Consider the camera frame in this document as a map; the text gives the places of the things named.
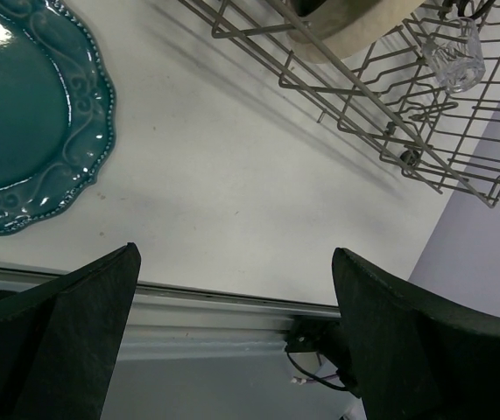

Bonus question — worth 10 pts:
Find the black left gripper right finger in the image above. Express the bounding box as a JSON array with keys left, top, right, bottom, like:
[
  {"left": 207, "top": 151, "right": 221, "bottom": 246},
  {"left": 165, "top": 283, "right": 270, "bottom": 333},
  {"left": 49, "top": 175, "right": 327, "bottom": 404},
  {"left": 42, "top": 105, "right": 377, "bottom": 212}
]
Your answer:
[{"left": 332, "top": 248, "right": 500, "bottom": 419}]

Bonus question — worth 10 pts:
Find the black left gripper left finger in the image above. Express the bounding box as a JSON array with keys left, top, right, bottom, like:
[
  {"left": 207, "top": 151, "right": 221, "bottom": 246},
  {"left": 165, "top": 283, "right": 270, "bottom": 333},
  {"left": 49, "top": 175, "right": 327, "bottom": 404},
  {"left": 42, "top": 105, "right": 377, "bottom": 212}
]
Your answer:
[{"left": 0, "top": 242, "right": 141, "bottom": 419}]

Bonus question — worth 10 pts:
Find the teal scalloped plate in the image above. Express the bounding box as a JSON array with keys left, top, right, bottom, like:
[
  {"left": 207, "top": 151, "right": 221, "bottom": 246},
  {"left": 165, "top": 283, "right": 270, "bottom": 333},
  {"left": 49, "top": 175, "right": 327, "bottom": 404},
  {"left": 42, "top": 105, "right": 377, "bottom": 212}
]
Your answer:
[{"left": 0, "top": 1, "right": 116, "bottom": 236}]

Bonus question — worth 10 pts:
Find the clear drinking glass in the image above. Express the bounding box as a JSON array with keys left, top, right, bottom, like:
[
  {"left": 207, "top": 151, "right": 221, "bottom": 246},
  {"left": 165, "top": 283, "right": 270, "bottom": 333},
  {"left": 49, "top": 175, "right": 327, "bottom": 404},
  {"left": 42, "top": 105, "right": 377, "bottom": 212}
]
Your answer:
[{"left": 421, "top": 17, "right": 486, "bottom": 94}]

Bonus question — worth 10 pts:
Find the green cream round plate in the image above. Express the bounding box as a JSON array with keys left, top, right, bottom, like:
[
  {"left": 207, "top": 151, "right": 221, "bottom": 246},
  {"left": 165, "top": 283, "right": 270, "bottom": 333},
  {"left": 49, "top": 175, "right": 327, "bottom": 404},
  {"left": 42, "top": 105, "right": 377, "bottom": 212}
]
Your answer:
[{"left": 285, "top": 0, "right": 423, "bottom": 60}]

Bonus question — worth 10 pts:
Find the black floral square plate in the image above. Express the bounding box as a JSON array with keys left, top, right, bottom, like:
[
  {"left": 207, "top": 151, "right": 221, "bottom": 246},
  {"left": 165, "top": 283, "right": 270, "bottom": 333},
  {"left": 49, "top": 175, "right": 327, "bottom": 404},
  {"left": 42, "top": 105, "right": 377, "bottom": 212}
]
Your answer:
[{"left": 290, "top": 0, "right": 326, "bottom": 18}]

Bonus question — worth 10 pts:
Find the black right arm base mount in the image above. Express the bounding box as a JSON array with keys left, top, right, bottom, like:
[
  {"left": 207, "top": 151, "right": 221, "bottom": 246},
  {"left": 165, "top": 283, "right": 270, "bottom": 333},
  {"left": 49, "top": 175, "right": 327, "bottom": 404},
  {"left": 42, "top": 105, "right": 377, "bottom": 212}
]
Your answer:
[{"left": 284, "top": 317, "right": 361, "bottom": 398}]

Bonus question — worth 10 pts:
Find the aluminium table edge rail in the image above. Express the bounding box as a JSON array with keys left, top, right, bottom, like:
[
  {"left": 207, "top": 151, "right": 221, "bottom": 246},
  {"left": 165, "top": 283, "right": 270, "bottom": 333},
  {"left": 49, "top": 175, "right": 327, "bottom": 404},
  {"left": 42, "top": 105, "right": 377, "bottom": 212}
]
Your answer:
[{"left": 0, "top": 267, "right": 340, "bottom": 361}]

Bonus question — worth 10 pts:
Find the grey wire dish rack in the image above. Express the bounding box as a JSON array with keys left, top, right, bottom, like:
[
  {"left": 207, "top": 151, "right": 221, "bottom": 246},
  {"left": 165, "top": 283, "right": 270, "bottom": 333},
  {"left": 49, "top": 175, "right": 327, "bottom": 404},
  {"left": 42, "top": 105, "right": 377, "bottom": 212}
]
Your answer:
[{"left": 187, "top": 1, "right": 500, "bottom": 207}]

